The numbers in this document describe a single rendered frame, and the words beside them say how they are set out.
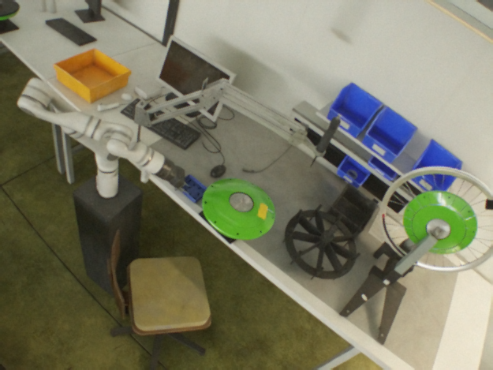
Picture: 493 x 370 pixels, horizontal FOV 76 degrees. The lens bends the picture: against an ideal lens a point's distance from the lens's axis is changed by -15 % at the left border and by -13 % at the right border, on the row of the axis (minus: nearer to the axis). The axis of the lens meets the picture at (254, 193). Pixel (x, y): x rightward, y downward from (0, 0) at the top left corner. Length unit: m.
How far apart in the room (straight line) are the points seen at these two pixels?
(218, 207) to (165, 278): 0.50
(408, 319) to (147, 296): 1.22
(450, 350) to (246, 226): 1.16
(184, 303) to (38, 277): 1.14
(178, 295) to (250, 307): 0.86
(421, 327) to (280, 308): 1.09
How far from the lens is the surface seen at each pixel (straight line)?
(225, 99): 1.47
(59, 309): 2.40
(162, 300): 1.72
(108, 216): 1.66
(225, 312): 2.43
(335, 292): 1.64
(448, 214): 1.49
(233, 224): 1.42
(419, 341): 1.81
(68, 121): 1.21
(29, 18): 3.13
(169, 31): 2.71
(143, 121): 1.68
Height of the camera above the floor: 2.20
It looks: 46 degrees down
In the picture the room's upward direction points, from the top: 24 degrees clockwise
